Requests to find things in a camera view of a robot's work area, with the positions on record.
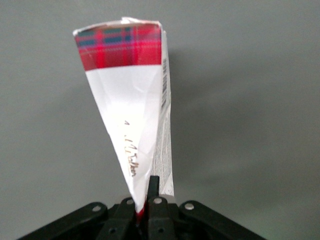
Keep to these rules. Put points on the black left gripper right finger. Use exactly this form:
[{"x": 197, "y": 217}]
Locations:
[{"x": 157, "y": 217}]

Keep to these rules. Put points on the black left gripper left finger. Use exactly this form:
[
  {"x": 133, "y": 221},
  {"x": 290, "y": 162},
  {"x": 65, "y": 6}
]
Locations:
[{"x": 122, "y": 220}]

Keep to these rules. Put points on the red tartan cookie box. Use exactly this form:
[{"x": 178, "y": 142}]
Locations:
[{"x": 125, "y": 100}]

